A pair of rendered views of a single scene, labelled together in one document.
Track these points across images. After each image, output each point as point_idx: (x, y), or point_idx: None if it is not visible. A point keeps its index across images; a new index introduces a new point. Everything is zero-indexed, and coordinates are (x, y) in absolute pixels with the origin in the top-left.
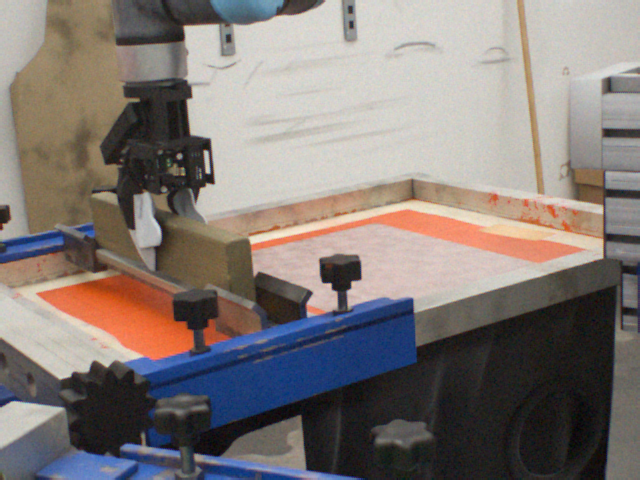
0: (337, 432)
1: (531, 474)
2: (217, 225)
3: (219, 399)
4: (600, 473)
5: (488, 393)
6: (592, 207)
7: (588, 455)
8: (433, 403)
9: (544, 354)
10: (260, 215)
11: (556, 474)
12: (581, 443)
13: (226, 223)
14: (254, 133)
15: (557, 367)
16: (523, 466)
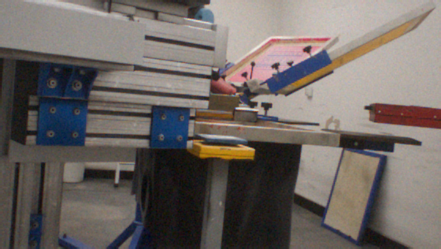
0: (136, 149)
1: (141, 203)
2: (274, 125)
3: None
4: (158, 237)
5: (145, 162)
6: (204, 122)
7: (145, 213)
8: (142, 156)
9: (146, 157)
10: (282, 126)
11: (142, 211)
12: (150, 209)
13: (276, 125)
14: None
15: (147, 165)
16: (141, 198)
